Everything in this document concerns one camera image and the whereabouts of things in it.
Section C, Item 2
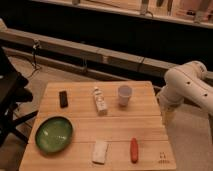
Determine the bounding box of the red carrot-shaped object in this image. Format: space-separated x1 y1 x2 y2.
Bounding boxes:
130 138 138 163

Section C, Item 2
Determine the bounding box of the green ceramic bowl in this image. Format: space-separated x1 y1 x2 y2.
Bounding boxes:
35 116 73 154

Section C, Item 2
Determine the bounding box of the black cable on floor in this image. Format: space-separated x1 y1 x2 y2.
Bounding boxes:
26 39 43 80

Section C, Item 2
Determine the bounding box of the black chair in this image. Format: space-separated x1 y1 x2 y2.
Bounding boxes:
0 46 37 147

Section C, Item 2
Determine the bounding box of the white sponge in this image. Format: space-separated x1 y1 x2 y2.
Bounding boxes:
92 141 108 164

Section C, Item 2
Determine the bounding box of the white tube bottle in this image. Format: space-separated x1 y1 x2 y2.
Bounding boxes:
93 87 107 115

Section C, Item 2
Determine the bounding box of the black rectangular block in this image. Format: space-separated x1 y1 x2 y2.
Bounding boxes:
59 91 68 108

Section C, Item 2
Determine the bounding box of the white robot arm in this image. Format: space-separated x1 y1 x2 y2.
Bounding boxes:
156 61 213 125

